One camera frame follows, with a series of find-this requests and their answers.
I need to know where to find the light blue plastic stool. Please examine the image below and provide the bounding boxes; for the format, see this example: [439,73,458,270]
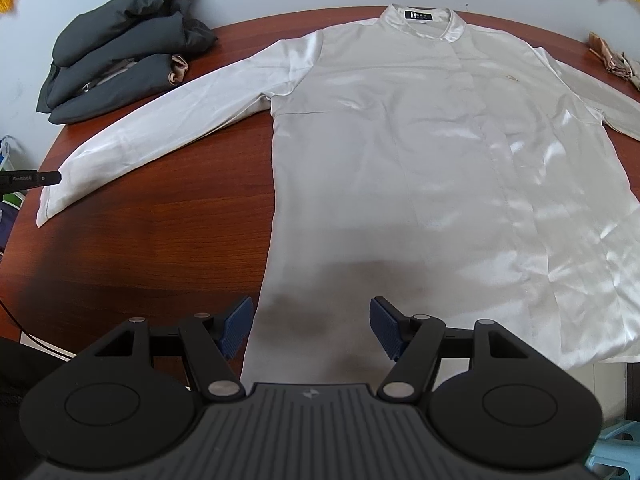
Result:
[585,420,640,480]

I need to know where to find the white satin shirt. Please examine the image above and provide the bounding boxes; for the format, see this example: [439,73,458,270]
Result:
[35,4,640,386]

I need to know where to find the shopping trolley with purple bag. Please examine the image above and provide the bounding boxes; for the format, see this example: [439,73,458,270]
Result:
[0,195,25,256]

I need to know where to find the beige patterned cloth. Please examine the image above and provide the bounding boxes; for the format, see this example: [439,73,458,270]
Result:
[587,31,640,92]

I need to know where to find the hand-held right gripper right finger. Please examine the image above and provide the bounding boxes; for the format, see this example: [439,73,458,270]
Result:
[369,297,528,402]

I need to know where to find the dark grey folded garment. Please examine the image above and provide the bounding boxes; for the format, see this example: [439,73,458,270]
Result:
[47,52,176,125]
[42,12,218,111]
[52,0,193,68]

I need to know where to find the black cable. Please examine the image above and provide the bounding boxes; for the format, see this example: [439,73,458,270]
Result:
[0,299,76,358]

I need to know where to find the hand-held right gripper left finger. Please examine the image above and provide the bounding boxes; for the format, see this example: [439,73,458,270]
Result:
[94,296,254,402]

